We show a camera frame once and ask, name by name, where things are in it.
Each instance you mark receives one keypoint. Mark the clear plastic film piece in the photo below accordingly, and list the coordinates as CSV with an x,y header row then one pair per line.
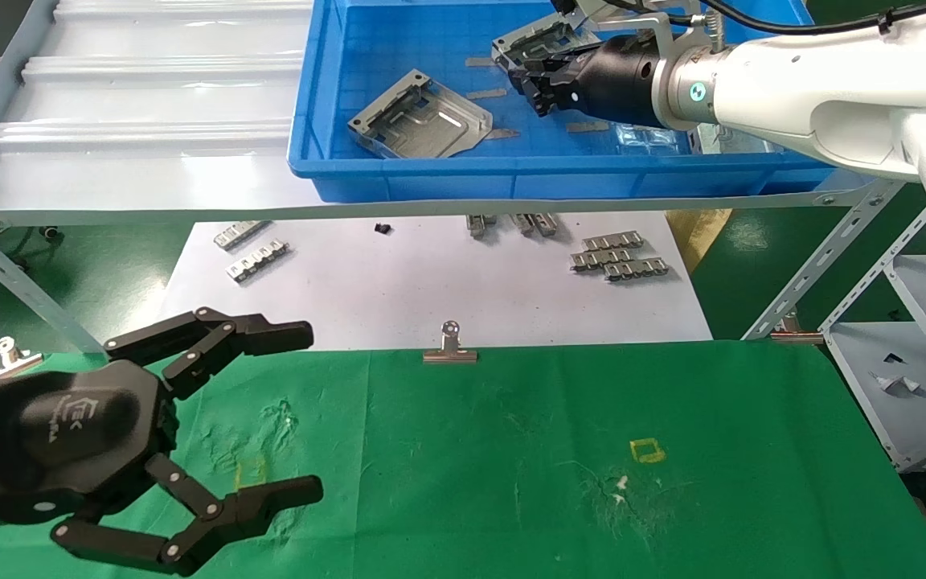
x,y
648,138

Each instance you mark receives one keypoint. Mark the grey perforated side shelf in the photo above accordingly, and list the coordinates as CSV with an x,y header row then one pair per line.
x,y
913,418

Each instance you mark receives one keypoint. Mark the white corrugated shelf panel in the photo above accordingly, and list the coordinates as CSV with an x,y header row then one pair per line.
x,y
149,96

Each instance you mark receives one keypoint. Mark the small metal connector strip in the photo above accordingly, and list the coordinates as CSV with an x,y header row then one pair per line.
x,y
600,258
258,261
477,225
523,223
636,269
239,235
612,241
545,225

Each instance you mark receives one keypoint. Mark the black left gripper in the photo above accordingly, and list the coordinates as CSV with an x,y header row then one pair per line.
x,y
69,426

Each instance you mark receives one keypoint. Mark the tan tape strip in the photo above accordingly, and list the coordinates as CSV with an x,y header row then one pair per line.
x,y
505,133
487,92
479,61
587,127

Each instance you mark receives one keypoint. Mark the black caster wheel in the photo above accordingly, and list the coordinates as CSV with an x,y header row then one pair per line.
x,y
51,233

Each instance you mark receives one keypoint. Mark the small folded sheet metal part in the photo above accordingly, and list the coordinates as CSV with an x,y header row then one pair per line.
x,y
724,141

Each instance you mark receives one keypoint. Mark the sheet metal bracket part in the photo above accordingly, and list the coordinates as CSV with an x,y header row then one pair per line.
x,y
431,129
527,42

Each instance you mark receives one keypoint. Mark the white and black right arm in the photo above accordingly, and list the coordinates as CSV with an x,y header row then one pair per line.
x,y
817,88

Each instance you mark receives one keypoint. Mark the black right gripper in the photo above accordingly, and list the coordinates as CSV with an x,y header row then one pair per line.
x,y
620,80

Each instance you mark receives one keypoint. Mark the small white plastic piece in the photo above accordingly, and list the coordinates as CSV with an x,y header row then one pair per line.
x,y
905,385

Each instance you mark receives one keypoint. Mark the grey metal rack frame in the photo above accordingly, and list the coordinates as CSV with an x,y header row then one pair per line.
x,y
190,213

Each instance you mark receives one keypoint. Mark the blue plastic bin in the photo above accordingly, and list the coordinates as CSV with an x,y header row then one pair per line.
x,y
575,173

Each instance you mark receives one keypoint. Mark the white paper sheet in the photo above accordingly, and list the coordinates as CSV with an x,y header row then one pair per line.
x,y
391,281

